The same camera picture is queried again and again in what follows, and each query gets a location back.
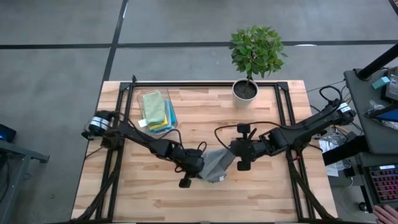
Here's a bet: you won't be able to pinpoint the backlit keyboard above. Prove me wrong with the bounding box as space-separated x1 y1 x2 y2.
366 164 398 205

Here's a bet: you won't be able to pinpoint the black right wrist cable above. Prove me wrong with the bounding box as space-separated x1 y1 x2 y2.
213 121 282 150

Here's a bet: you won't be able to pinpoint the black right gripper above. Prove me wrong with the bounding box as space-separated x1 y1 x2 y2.
230 123 271 172

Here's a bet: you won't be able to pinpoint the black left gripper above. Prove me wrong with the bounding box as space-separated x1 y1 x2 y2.
174 148 206 189

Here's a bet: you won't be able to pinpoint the teal fluffy microfiber towel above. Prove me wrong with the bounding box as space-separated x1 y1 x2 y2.
149 99 178 134

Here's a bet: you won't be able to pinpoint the small teal box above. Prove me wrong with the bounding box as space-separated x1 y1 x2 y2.
372 76 391 90

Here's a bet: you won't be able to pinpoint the black aluminium rig frame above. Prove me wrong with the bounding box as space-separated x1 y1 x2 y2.
67 80 341 224

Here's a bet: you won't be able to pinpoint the blue tablet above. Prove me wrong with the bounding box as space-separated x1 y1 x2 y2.
374 108 398 123

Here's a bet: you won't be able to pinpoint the white papers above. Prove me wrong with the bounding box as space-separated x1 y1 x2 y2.
319 138 346 177

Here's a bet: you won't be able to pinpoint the grey desk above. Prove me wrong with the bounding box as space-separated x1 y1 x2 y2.
343 68 398 156

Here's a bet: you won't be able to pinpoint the grey metal side stand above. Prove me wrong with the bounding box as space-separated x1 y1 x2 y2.
0 139 50 164

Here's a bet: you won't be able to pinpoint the clear plastic bin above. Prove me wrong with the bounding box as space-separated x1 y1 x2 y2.
136 88 179 136

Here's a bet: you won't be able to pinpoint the light blue teal-edged towel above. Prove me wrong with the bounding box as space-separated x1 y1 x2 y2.
152 98 173 133

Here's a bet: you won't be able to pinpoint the black computer with blue light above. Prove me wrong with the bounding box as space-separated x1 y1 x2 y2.
0 123 17 144

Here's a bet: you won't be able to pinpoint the black pole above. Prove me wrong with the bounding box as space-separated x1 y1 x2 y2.
356 43 398 81

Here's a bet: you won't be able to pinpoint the green microfiber towel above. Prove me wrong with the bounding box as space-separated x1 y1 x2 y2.
142 90 166 126

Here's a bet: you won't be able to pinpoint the grey microfiber towel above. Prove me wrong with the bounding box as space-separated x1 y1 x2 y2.
197 147 236 184

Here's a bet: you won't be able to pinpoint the potted green plant white pot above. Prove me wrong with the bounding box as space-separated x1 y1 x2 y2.
229 24 289 110

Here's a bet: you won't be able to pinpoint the person's hand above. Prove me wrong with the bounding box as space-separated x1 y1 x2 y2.
373 203 398 224

